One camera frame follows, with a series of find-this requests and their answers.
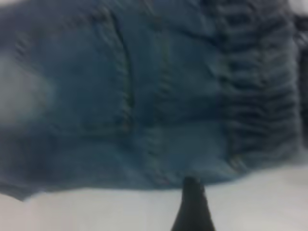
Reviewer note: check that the blue denim elastic-waist pants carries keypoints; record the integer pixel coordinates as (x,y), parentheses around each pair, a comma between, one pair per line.
(96,96)

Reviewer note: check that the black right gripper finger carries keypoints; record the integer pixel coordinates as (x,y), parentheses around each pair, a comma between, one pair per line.
(192,211)

